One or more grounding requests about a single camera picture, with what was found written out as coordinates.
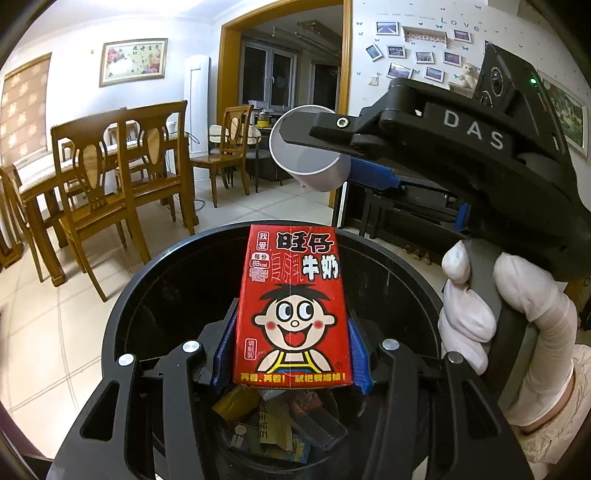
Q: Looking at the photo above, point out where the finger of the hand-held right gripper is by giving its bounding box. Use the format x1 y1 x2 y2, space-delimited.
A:
276 110 416 155
345 159 404 190

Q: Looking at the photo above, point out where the white cup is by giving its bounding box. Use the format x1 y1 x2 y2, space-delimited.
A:
269 105 354 192

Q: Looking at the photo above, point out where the group of wall photo frames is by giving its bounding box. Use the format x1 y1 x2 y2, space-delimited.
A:
365 18 476 86

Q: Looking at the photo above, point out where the person's right hand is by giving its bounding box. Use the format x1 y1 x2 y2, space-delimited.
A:
438 240 583 423

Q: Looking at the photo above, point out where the framed landscape picture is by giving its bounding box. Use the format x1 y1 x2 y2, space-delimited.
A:
538 76 585 148

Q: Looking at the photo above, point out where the beige patterned roller blind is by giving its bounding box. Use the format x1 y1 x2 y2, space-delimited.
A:
0 52 52 169

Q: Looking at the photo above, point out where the black trash bin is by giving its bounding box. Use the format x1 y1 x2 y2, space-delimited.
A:
100 222 446 480

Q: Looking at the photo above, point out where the wooden door frame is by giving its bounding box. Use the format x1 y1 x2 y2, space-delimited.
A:
217 0 354 208

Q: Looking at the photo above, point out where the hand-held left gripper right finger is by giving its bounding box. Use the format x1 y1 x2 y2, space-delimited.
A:
347 318 532 480

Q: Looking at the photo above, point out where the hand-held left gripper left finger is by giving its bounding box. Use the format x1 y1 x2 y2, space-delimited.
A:
48 300 242 480

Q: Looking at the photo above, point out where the wooden dining chair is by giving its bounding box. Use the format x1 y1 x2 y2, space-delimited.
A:
108 100 199 232
191 105 259 206
0 164 26 271
50 121 153 303

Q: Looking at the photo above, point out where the framed floral picture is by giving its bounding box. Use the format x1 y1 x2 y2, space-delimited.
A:
98 39 167 88

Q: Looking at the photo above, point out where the white teddy bear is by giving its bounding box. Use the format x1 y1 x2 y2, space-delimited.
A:
457 61 481 89

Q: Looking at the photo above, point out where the person's right forearm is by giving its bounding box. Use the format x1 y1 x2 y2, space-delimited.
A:
505 360 591 480

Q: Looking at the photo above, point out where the white tower air conditioner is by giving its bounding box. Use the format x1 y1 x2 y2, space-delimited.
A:
185 55 211 158

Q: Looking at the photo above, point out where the wooden dining table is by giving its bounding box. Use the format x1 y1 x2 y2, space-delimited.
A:
9 134 181 282

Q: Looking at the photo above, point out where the red cartoon milk carton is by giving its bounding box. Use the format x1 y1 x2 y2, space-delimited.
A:
232 224 355 389

